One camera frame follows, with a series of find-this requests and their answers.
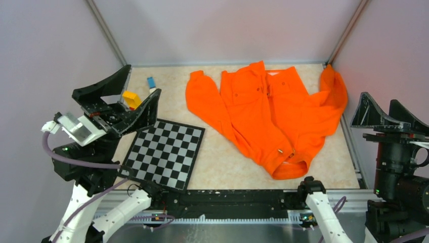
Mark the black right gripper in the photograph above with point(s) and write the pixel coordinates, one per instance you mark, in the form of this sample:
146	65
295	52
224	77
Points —
368	113

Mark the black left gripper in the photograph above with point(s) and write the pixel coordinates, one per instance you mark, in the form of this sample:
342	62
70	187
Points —
115	115

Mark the orange fleece jacket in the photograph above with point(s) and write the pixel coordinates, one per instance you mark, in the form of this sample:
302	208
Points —
269	115

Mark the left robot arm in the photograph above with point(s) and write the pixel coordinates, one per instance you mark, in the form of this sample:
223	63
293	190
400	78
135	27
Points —
82	150

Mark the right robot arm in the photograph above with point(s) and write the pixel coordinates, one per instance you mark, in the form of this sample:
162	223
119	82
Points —
401	212

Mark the yellow toy block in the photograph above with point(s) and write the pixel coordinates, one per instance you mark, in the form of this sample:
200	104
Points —
132	100

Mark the blue and white block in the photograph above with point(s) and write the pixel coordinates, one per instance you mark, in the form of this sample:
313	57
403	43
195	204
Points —
151	84

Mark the black white checkerboard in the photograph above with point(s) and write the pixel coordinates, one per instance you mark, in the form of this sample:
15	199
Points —
165	154

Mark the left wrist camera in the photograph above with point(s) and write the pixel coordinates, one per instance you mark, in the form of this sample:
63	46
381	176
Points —
81	130

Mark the aluminium front rail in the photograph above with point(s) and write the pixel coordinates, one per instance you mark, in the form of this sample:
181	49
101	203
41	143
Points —
155	218

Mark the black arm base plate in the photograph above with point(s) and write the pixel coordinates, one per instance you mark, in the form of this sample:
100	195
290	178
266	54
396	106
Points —
229	204

